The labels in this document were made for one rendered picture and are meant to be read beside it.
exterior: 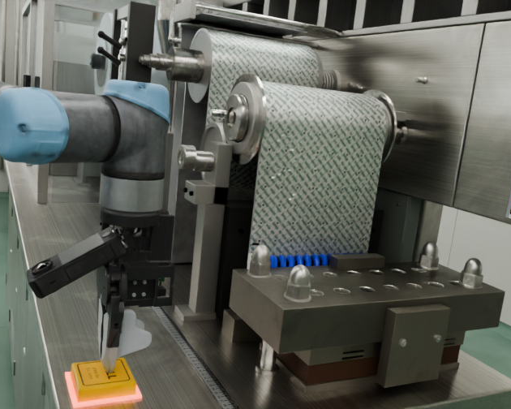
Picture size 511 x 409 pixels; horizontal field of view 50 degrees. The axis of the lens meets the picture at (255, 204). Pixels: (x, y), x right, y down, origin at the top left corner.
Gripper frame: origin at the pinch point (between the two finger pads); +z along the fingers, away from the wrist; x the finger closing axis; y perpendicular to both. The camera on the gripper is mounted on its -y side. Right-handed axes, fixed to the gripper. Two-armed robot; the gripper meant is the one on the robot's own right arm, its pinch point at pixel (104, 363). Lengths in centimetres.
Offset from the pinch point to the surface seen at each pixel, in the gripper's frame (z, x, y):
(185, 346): 3.2, 8.4, 13.9
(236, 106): -33.5, 14.6, 21.2
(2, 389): 93, 162, -7
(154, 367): 3.2, 3.2, 7.7
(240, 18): -51, 40, 32
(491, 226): 30, 182, 289
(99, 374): 1.2, -0.5, -0.6
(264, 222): -16.0, 9.8, 25.9
